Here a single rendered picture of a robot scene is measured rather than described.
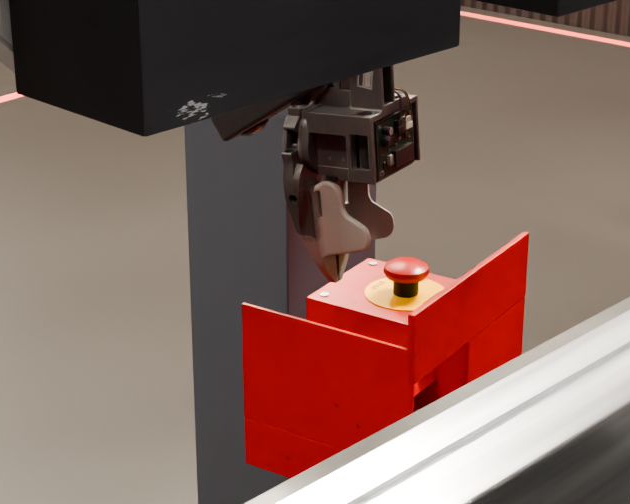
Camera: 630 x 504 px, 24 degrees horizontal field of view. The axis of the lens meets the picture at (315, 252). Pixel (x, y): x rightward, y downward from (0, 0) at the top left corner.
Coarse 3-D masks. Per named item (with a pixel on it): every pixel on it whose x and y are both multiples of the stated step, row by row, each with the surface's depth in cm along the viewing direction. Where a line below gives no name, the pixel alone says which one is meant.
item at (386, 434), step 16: (624, 304) 102; (592, 320) 100; (608, 320) 100; (560, 336) 98; (576, 336) 98; (528, 352) 95; (544, 352) 95; (496, 368) 93; (512, 368) 93; (480, 384) 91; (448, 400) 89; (416, 416) 88; (432, 416) 88; (384, 432) 86; (400, 432) 86; (352, 448) 84; (368, 448) 84; (320, 464) 82; (336, 464) 82; (288, 480) 81; (304, 480) 81; (256, 496) 80; (272, 496) 79
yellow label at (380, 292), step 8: (376, 280) 129; (384, 280) 129; (424, 280) 129; (368, 288) 128; (376, 288) 128; (384, 288) 128; (392, 288) 128; (424, 288) 128; (432, 288) 128; (440, 288) 128; (368, 296) 126; (376, 296) 126; (384, 296) 126; (392, 296) 126; (416, 296) 126; (424, 296) 126; (432, 296) 126; (376, 304) 125; (384, 304) 125; (392, 304) 125; (400, 304) 125; (408, 304) 125; (416, 304) 125
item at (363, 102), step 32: (320, 96) 111; (352, 96) 109; (384, 96) 110; (416, 96) 112; (288, 128) 111; (320, 128) 110; (352, 128) 108; (384, 128) 109; (416, 128) 113; (320, 160) 112; (352, 160) 109; (384, 160) 110
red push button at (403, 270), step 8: (392, 264) 126; (400, 264) 126; (408, 264) 125; (416, 264) 126; (424, 264) 126; (384, 272) 126; (392, 272) 125; (400, 272) 125; (408, 272) 124; (416, 272) 125; (424, 272) 125; (392, 280) 125; (400, 280) 125; (408, 280) 124; (416, 280) 125; (400, 288) 126; (408, 288) 126; (416, 288) 126; (400, 296) 126; (408, 296) 126
